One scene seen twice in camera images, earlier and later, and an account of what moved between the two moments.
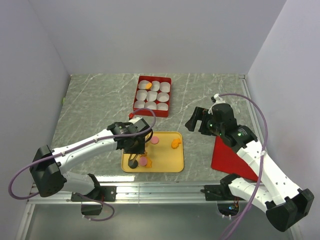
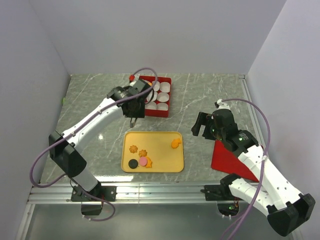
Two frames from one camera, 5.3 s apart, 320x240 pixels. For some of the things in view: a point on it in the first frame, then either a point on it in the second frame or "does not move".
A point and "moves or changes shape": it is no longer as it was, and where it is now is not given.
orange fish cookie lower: (149, 162) does not move
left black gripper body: (138, 147) -> (140, 112)
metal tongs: (129, 159) moves or changes shape
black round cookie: (132, 164) does not move
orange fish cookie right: (175, 143) does not move
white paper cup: (163, 97) does not move
